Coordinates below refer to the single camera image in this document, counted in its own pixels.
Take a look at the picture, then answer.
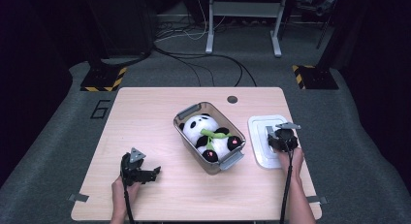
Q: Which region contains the person's left hand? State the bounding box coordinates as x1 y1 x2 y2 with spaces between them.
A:
111 176 141 214

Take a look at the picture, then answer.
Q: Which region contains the white metal stand frame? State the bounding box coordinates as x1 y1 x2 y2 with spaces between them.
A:
205 0 289 58

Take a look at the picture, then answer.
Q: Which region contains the black yellow striped base plate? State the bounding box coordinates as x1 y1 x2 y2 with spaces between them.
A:
79 66 128 92
292 64 339 90

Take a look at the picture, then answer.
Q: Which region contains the thin black floor cable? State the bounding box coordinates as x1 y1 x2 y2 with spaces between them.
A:
174 57 217 88

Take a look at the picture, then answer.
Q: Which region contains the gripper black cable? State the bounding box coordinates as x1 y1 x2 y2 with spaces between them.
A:
121 174 136 224
279 149 294 224

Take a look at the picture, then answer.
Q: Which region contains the white floor cable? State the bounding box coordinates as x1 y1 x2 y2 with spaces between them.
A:
154 0 228 43

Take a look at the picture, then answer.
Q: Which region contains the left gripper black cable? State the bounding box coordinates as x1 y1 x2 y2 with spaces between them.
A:
121 174 136 224

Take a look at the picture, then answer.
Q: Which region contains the black tape floor number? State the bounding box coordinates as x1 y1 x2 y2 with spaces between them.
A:
90 99 111 119

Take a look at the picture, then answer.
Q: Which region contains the long black floor cable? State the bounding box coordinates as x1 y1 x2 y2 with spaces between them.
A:
150 44 258 88

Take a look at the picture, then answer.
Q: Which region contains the person's right hand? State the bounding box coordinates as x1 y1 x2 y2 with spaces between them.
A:
276 147 305 183

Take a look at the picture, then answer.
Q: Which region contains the clear grey storage box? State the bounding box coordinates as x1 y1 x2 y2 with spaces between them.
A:
173 101 247 176

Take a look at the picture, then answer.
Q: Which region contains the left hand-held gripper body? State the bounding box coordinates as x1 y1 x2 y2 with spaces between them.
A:
119 147 146 186

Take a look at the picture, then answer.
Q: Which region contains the panda plush toy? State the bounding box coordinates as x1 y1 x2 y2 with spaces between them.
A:
178 112 242 163

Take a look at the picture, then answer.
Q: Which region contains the white storage box lid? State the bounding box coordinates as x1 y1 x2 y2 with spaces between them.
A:
247 114 300 170

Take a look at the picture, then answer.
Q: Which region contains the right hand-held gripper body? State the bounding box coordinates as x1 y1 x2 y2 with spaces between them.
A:
274 121 301 153

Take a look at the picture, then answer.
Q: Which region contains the black cabinet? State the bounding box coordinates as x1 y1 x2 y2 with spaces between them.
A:
83 0 157 58

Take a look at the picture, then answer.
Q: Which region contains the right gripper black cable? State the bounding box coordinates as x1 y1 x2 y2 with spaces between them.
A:
279 149 294 224

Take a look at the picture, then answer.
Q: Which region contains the dark equipment pile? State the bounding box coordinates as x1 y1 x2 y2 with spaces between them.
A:
295 0 341 17

